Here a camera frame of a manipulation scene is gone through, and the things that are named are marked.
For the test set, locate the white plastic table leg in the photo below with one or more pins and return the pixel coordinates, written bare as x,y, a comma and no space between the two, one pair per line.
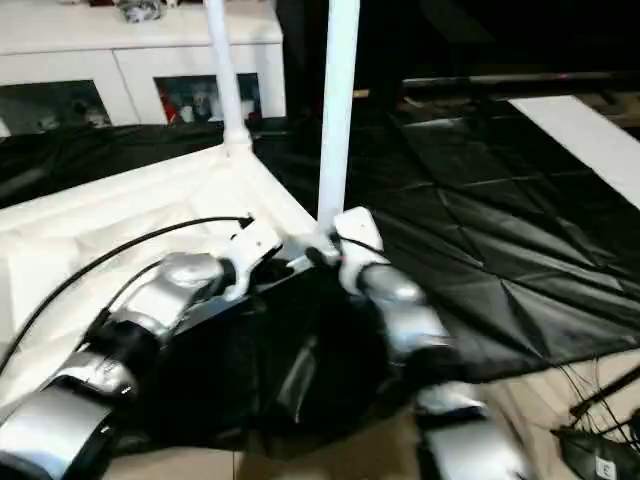
338,110
225,70

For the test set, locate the white plastic table top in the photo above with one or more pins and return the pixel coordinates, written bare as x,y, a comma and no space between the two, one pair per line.
100,230

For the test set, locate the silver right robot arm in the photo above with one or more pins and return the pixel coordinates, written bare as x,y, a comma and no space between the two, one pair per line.
420,330

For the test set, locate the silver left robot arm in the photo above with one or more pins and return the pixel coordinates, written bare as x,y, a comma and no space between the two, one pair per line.
120,340

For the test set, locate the small tan tag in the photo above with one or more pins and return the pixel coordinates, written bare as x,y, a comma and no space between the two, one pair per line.
360,94

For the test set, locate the black plastic mat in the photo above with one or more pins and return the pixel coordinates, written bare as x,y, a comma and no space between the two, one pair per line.
520,250

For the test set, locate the white cabinet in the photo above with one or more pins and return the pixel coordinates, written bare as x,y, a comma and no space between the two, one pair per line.
100,50

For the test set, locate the white flat board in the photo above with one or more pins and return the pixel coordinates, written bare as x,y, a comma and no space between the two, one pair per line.
590,135

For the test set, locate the small grey object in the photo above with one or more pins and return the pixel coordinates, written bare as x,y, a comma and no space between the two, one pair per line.
140,8

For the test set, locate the black metal rail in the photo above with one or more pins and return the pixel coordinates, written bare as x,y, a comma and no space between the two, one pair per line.
510,80

